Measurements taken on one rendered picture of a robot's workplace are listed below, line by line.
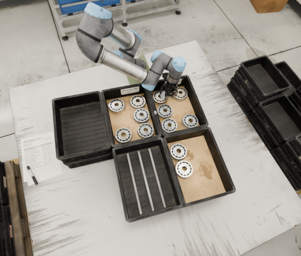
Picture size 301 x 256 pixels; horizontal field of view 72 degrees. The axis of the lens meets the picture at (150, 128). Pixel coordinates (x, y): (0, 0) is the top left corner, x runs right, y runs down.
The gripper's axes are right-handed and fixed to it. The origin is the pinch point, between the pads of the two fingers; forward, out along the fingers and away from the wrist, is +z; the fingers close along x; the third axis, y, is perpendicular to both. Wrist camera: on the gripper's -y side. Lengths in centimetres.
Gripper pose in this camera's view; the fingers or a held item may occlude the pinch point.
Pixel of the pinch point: (164, 95)
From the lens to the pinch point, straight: 144.1
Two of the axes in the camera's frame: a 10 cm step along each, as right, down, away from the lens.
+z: -1.6, 4.4, 8.8
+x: 9.5, -1.6, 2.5
